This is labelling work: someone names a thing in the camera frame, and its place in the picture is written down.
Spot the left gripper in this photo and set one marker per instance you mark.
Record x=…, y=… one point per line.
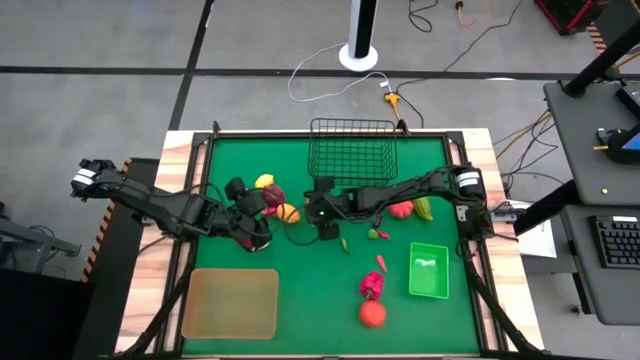
x=257, y=230

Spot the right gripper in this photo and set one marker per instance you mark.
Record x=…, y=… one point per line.
x=327, y=210

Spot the orange yellow mango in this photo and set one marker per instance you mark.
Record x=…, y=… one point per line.
x=288, y=213

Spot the dark maroon oval fruit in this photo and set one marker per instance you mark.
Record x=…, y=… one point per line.
x=273, y=195

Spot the small green chili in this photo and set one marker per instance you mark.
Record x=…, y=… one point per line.
x=345, y=245

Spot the yellow lemon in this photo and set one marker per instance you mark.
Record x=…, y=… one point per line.
x=264, y=180

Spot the small green pepper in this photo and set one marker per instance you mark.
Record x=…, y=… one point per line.
x=373, y=233

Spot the small purple eggplant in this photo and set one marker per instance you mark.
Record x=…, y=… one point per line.
x=378, y=220

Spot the small pink red chili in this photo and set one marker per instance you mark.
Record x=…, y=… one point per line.
x=383, y=234

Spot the red ribbed pumpkin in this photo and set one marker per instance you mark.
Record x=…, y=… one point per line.
x=401, y=210

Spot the magenta red bell pepper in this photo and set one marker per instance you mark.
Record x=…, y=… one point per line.
x=372, y=285

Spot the green yellow ridged gourd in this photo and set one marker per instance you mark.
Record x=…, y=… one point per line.
x=423, y=209

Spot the large orange fruit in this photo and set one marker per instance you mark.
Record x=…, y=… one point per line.
x=372, y=314

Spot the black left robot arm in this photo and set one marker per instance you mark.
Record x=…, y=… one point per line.
x=165, y=207

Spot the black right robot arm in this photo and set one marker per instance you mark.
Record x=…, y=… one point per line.
x=400, y=192

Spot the tan translucent plastic bin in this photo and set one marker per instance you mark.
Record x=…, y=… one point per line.
x=230, y=305

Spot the green table mat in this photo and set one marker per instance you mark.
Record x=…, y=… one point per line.
x=325, y=300

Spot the green plastic basket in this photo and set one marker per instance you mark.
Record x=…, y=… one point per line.
x=417, y=280

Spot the orange power plug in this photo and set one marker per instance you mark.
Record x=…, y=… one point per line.
x=393, y=99

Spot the white round-base tower stand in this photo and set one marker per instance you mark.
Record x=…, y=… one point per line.
x=358, y=60

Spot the black hazard-striped cart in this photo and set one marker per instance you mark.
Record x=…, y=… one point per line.
x=115, y=300

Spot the white paper box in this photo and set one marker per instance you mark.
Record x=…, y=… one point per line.
x=540, y=240

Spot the black diagonal beam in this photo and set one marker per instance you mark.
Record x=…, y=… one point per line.
x=545, y=207

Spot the grey metal furniture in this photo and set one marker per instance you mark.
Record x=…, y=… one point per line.
x=30, y=240

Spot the black box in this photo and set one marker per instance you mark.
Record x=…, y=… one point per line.
x=40, y=320

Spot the grey desk top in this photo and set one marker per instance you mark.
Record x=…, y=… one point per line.
x=615, y=295
x=575, y=150

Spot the black keyboard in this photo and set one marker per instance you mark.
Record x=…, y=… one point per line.
x=617, y=242

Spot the black device blue screen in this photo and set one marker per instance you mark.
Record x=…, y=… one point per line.
x=620, y=150

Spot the black stand pole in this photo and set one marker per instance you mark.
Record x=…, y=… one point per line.
x=600, y=62

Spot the red black case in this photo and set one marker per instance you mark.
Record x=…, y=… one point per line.
x=570, y=12

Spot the black laptop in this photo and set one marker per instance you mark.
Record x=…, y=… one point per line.
x=629, y=100

